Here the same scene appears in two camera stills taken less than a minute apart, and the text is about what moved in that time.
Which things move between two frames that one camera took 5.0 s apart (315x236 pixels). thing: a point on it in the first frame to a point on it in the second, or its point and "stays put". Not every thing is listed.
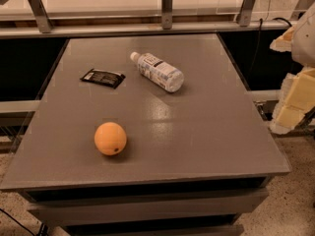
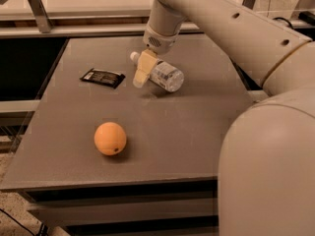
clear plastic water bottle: x=157 y=72 stays put
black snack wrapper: x=106 y=78 stays put
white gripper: x=305 y=39 to x=159 y=40
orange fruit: x=110 y=139 stays put
